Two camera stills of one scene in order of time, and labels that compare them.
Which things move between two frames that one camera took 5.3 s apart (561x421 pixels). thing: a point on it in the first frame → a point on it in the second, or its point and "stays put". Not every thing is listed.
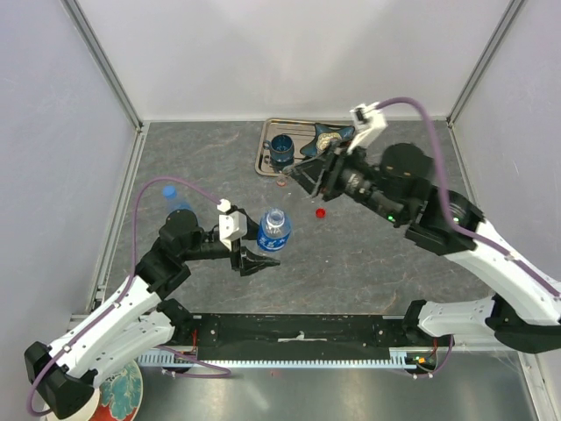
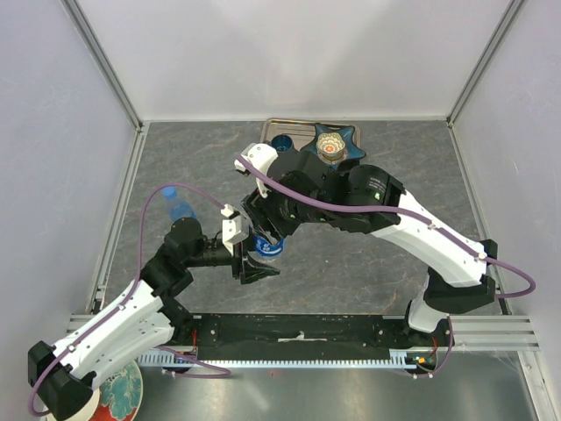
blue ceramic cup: (281, 148) stays put
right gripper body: (340, 162) → (280, 212)
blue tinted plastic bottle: (174, 204) stays put
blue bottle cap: (170, 191) stays put
